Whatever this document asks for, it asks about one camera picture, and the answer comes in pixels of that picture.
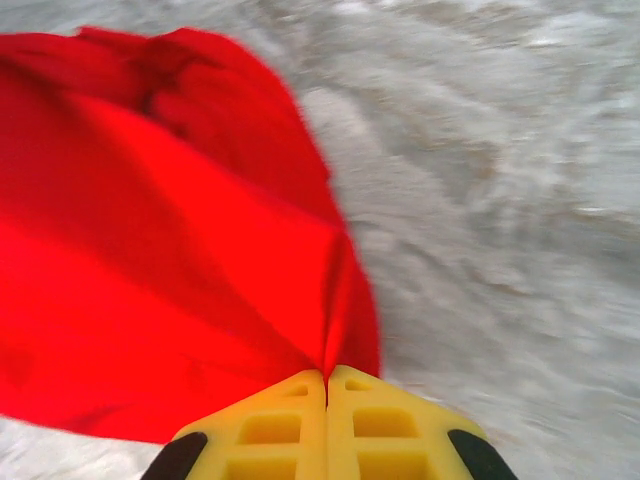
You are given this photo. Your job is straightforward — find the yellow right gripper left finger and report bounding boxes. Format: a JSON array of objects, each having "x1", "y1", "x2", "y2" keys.
[{"x1": 142, "y1": 368, "x2": 329, "y2": 480}]

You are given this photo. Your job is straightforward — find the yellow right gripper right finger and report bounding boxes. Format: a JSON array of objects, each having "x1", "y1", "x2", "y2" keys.
[{"x1": 327, "y1": 364, "x2": 519, "y2": 480}]

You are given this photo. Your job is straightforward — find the red t-shirt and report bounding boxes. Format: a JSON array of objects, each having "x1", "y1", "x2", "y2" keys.
[{"x1": 0, "y1": 25, "x2": 384, "y2": 446}]

